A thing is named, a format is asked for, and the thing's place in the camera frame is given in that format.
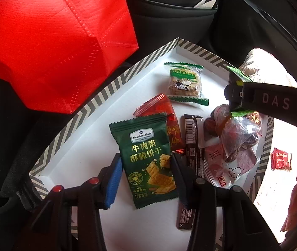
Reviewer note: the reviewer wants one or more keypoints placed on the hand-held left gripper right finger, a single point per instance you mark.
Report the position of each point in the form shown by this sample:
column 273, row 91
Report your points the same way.
column 182, row 180

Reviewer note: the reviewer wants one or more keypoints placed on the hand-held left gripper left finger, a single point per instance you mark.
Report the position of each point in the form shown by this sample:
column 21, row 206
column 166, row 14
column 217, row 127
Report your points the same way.
column 114, row 185

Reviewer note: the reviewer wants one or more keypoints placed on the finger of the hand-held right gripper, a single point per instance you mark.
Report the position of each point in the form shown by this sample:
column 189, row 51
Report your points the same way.
column 233, row 94

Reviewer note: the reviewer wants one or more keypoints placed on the green-edged clear cookie packet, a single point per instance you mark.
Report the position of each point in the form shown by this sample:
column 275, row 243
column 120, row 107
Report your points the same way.
column 185, row 83
column 238, row 73

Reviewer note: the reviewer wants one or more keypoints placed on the red-brown snack packet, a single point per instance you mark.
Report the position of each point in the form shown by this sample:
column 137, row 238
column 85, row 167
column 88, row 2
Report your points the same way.
column 253, row 117

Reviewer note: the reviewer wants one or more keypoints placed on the clear bag of dates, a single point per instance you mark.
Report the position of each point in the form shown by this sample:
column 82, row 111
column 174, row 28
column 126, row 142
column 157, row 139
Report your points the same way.
column 232, row 133

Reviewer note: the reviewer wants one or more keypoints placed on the dark brown stick packet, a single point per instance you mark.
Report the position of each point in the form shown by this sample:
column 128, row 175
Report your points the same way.
column 191, row 141

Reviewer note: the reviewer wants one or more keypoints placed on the dark green cracker packet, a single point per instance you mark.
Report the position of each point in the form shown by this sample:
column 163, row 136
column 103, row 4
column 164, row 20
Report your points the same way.
column 143, row 157

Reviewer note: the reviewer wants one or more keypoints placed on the white pink snack packet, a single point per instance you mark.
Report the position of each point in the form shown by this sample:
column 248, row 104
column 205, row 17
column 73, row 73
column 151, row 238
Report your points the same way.
column 224, row 170

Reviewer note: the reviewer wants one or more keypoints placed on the red triangular snack packet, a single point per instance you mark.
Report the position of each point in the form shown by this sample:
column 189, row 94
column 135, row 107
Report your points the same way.
column 173, row 133

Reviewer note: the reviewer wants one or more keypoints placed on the striped cardboard box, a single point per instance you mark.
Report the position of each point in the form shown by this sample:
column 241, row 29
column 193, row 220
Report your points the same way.
column 148, row 78

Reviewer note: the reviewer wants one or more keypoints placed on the peach fringed cloth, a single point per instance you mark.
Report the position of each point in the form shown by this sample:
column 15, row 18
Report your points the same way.
column 269, row 65

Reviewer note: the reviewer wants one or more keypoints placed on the dark red flat packet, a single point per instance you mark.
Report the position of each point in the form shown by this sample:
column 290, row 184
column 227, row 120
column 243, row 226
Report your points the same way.
column 280, row 159

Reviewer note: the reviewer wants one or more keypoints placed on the black car door panel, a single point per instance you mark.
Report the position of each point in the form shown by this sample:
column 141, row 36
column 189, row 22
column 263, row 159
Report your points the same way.
column 255, row 18

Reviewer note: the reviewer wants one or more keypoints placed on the white paper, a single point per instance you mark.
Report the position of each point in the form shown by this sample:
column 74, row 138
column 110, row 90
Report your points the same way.
column 206, row 3

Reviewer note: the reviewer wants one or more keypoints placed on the black seat-back pocket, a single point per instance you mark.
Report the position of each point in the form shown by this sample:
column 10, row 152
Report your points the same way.
column 164, row 23

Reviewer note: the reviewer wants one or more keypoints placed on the black leather rear seat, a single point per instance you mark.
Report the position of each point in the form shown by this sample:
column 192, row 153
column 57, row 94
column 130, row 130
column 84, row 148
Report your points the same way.
column 2, row 136

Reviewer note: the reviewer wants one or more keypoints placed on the red fabric bag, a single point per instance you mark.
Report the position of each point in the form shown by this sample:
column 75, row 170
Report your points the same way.
column 46, row 44

